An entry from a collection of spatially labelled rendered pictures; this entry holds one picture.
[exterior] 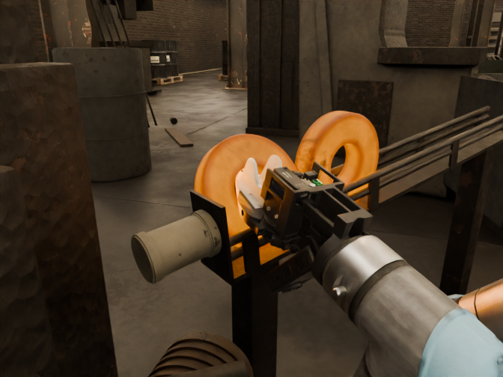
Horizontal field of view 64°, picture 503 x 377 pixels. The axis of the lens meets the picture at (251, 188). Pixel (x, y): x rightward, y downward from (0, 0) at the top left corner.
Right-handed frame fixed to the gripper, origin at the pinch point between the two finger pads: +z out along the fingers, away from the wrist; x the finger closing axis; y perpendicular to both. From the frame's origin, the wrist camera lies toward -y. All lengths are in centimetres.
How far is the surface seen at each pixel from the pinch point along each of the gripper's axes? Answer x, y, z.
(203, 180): 6.8, 1.5, -0.8
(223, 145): 2.9, 4.7, 2.0
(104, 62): -38, -50, 225
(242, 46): -436, -152, 695
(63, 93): 19.8, 7.5, 14.7
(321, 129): -11.0, 7.2, -0.8
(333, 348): -52, -75, 8
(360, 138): -18.7, 5.5, -1.7
